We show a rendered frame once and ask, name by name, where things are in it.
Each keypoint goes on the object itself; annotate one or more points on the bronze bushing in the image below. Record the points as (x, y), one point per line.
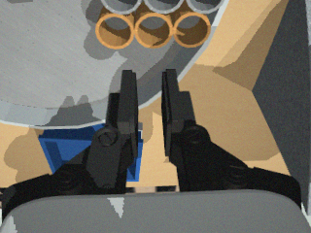
(152, 38)
(113, 38)
(194, 36)

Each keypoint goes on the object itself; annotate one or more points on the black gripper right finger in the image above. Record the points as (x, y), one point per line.
(205, 165)

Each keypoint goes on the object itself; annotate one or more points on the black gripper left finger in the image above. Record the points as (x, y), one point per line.
(97, 169)

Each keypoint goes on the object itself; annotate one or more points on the grey metal ring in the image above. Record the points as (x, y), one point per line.
(163, 6)
(121, 7)
(204, 6)

